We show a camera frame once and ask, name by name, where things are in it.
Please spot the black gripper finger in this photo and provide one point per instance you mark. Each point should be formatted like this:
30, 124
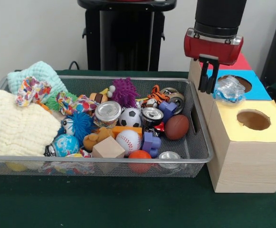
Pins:
203, 76
212, 78

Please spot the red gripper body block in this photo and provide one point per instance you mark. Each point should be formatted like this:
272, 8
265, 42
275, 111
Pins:
211, 48

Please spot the clear plastic wrapper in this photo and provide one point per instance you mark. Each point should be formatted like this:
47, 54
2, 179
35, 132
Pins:
230, 91

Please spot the mint green cloth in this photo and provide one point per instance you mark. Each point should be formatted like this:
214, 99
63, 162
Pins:
50, 76

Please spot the colourful paper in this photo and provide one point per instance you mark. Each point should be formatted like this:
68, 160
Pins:
32, 91

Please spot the cream waffle cloth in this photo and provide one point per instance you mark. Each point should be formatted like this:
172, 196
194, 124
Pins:
16, 123

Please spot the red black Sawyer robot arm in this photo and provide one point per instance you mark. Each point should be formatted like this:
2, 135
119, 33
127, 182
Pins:
218, 16

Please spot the wooden box with three holes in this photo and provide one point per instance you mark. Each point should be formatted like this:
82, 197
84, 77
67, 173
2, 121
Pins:
247, 166

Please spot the shallow mesh bin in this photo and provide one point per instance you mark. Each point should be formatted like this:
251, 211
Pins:
57, 167

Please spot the small plush tiger toy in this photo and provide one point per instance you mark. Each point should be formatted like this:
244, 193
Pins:
159, 95

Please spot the black orange drink can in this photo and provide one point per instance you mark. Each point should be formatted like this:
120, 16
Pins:
153, 117

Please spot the purple spiky eyed toy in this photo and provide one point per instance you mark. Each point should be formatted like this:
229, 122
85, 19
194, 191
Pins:
126, 92

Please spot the small soccer ball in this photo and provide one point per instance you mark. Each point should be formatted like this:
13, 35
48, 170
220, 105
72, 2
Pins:
130, 117

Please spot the red black drink can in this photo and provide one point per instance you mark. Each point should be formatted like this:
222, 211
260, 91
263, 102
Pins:
169, 158

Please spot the white baseball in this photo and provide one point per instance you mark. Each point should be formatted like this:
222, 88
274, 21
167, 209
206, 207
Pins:
128, 141

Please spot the crushed silver can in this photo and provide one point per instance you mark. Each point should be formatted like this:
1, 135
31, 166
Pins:
108, 114

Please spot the plain wooden cube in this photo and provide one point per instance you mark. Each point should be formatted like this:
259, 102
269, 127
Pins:
108, 149

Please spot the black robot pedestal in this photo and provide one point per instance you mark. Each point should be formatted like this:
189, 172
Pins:
128, 35

